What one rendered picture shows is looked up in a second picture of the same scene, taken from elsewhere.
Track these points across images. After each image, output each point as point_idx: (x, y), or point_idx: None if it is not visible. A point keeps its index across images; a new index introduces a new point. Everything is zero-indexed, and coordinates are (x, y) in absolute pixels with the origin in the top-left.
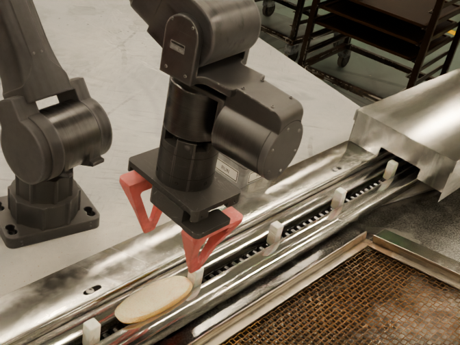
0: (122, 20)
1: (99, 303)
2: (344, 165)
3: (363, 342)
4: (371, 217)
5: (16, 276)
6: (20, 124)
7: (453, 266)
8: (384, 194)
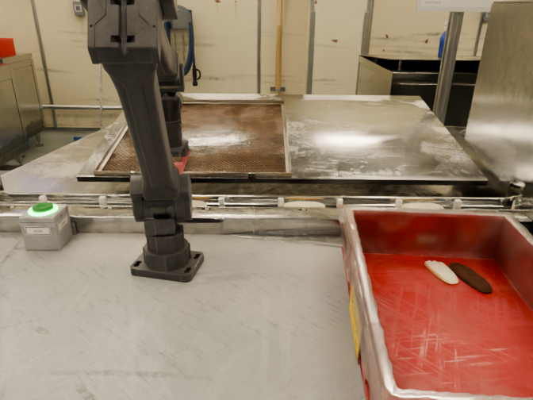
0: None
1: None
2: (1, 206)
3: None
4: None
5: (214, 248)
6: (189, 182)
7: (95, 156)
8: (24, 193)
